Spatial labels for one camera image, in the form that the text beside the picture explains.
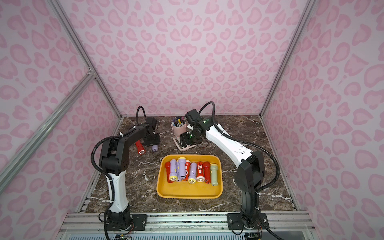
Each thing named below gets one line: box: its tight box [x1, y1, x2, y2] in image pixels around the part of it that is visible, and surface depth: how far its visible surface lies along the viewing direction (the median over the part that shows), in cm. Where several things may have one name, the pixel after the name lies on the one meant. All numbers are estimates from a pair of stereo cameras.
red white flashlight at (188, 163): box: [184, 160, 192, 181], surface depth 89 cm
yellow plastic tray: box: [156, 154, 223, 199], surface depth 86 cm
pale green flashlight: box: [210, 163, 219, 186], surface depth 88 cm
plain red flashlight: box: [202, 161, 211, 184], surface depth 89 cm
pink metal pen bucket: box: [171, 117, 187, 138], surface depth 102 cm
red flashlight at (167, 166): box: [165, 161, 174, 184], surface depth 90 cm
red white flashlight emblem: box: [196, 161, 205, 183], surface depth 88 cm
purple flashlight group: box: [188, 162, 197, 184], surface depth 88 cm
